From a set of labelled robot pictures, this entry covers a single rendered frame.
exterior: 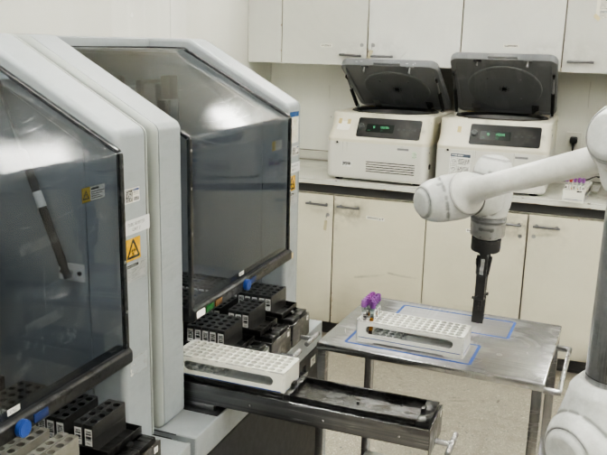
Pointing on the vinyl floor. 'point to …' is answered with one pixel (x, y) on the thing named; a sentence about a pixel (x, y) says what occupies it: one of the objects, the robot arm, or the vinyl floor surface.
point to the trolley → (513, 360)
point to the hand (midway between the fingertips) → (479, 308)
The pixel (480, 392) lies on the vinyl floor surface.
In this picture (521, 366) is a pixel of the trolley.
